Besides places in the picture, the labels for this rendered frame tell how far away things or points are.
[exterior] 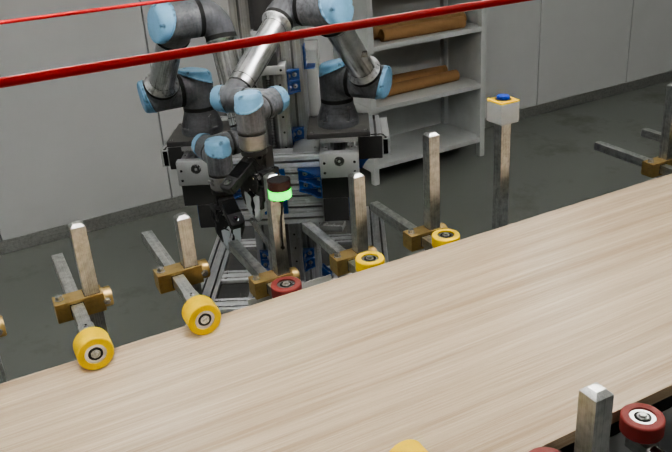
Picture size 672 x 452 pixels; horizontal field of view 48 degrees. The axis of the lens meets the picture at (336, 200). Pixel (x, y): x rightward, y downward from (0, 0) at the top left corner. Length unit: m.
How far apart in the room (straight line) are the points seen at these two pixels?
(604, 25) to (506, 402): 5.25
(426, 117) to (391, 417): 4.17
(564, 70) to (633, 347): 4.74
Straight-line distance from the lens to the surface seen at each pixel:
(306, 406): 1.56
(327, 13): 2.26
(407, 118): 5.44
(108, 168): 4.64
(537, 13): 6.04
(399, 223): 2.36
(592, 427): 1.20
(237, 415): 1.57
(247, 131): 1.99
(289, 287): 1.95
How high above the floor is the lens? 1.87
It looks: 23 degrees down
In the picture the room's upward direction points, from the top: 4 degrees counter-clockwise
